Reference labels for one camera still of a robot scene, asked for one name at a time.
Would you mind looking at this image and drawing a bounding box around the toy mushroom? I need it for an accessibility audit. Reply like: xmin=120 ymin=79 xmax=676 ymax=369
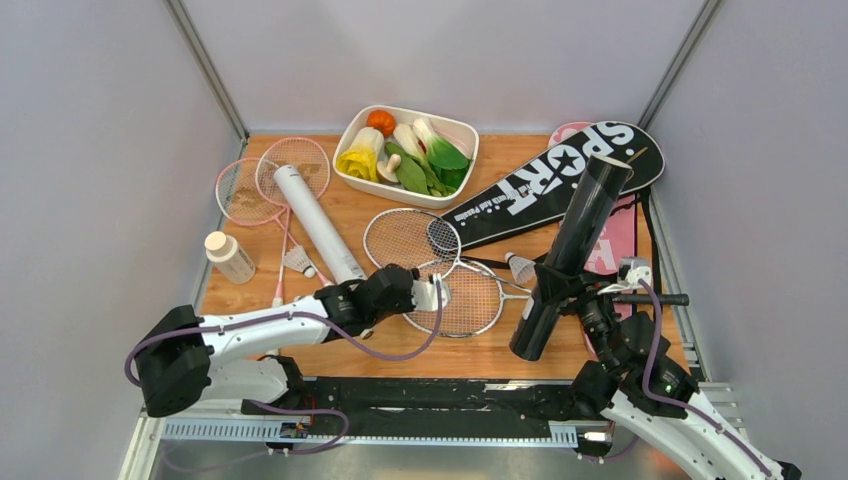
xmin=376 ymin=154 xmax=402 ymax=184

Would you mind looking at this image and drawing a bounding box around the small white bottle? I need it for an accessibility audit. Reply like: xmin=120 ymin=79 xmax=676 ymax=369
xmin=204 ymin=231 xmax=256 ymax=285

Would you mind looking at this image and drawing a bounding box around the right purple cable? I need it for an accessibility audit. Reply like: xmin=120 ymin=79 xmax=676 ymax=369
xmin=635 ymin=278 xmax=776 ymax=480

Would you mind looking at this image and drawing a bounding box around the black racket bag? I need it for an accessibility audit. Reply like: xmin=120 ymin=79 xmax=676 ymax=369
xmin=441 ymin=121 xmax=666 ymax=249

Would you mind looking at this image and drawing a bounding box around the white shuttlecock tube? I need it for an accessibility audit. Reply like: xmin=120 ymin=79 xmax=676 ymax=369
xmin=273 ymin=165 xmax=367 ymax=284

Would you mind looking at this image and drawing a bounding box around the shuttlecock by pink racket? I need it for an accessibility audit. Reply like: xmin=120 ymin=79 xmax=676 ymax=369
xmin=282 ymin=245 xmax=317 ymax=278

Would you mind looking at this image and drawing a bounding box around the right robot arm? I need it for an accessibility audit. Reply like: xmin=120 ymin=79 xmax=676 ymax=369
xmin=534 ymin=259 xmax=802 ymax=479

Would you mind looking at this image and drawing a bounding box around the shuttlecock centre left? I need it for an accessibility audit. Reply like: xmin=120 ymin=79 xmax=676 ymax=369
xmin=505 ymin=252 xmax=536 ymax=285

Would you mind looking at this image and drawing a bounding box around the pink racket front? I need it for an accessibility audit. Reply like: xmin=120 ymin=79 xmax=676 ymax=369
xmin=215 ymin=157 xmax=289 ymax=307

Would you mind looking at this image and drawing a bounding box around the toy green leaf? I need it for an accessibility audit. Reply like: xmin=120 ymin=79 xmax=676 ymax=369
xmin=384 ymin=143 xmax=431 ymax=196

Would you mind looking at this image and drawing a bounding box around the toy pumpkin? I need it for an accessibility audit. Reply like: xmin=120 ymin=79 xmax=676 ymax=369
xmin=366 ymin=109 xmax=397 ymax=137

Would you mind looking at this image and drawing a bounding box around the black shuttlecock tube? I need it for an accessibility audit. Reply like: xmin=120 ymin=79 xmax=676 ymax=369
xmin=509 ymin=154 xmax=632 ymax=361

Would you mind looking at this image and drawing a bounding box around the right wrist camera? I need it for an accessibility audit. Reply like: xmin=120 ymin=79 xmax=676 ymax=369
xmin=598 ymin=257 xmax=653 ymax=294

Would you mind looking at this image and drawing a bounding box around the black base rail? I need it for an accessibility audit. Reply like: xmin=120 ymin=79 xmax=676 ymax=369
xmin=142 ymin=374 xmax=664 ymax=458

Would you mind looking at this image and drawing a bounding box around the toy napa cabbage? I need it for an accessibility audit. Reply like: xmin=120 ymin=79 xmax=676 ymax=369
xmin=336 ymin=126 xmax=385 ymax=182

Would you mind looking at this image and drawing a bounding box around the pink racket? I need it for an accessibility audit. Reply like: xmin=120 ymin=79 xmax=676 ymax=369
xmin=215 ymin=157 xmax=289 ymax=307
xmin=254 ymin=137 xmax=330 ymax=297

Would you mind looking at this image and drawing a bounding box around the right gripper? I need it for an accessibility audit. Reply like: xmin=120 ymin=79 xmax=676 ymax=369
xmin=532 ymin=264 xmax=620 ymax=374

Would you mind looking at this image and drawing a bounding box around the white vegetable tray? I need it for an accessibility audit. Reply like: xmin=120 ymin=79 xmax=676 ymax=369
xmin=331 ymin=105 xmax=479 ymax=209

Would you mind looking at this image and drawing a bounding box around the pink racket bag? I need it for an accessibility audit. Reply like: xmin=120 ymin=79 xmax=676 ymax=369
xmin=547 ymin=121 xmax=640 ymax=276

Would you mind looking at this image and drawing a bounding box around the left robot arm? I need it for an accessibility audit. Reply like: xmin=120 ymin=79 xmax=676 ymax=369
xmin=124 ymin=264 xmax=451 ymax=417

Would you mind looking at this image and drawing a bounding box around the toy bok choy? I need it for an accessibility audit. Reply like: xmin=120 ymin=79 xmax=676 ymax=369
xmin=389 ymin=117 xmax=472 ymax=197

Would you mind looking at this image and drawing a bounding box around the pink racket rear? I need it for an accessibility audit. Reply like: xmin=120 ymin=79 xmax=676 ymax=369
xmin=254 ymin=137 xmax=330 ymax=297

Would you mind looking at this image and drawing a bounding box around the white racket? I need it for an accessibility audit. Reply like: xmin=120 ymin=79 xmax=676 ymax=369
xmin=418 ymin=260 xmax=530 ymax=338
xmin=362 ymin=208 xmax=526 ymax=292

